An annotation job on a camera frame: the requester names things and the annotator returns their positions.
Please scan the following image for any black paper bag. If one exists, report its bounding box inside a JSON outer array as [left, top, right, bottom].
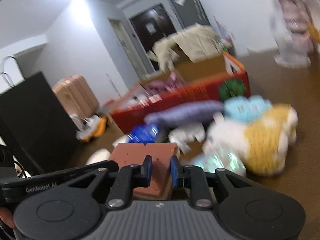
[[1, 72, 78, 176]]

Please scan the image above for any orange snack bag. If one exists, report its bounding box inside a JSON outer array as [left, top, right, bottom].
[[76, 115, 113, 142]]

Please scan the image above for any glass vase base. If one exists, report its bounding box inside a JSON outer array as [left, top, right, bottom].
[[274, 0, 313, 69]]

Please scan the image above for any grey refrigerator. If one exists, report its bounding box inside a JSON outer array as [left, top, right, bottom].
[[169, 0, 210, 29]]

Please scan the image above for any red brown sponge block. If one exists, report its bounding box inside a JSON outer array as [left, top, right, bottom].
[[108, 142, 181, 201]]

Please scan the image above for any dark entrance door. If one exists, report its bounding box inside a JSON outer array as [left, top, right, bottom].
[[130, 3, 176, 53]]

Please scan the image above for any yellow white plush toy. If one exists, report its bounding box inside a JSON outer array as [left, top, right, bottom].
[[202, 104, 298, 177]]

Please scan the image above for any light blue plush item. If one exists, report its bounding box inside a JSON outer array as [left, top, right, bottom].
[[224, 95, 272, 123]]

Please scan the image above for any beige coat on chair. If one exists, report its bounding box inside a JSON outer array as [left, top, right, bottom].
[[147, 23, 222, 73]]

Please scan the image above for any blue packet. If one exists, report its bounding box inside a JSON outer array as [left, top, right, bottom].
[[127, 125, 160, 145]]

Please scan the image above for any pink suitcase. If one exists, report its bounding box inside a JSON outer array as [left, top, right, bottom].
[[52, 74, 99, 118]]

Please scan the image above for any orange cardboard box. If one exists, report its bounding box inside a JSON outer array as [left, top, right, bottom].
[[110, 53, 251, 133]]

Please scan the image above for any purple plush toy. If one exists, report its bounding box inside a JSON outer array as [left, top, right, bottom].
[[144, 100, 224, 128]]

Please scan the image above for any pink satin cloth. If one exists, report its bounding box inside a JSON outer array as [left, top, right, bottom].
[[145, 72, 184, 96]]

